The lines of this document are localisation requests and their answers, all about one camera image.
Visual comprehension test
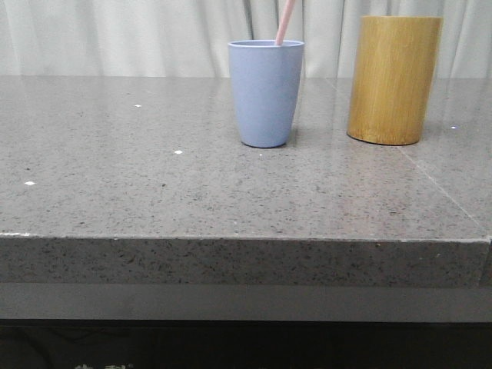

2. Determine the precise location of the white curtain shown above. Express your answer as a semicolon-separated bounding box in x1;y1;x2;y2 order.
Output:
1;1;491;78

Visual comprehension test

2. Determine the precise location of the blue plastic cup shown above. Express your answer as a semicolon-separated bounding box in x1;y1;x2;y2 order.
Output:
228;40;304;148

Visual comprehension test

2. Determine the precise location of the pink chopstick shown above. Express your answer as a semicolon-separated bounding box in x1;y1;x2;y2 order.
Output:
274;0;296;46

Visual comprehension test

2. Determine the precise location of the bamboo cylindrical holder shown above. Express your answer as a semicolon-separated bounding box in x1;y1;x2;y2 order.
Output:
347;15;443;145

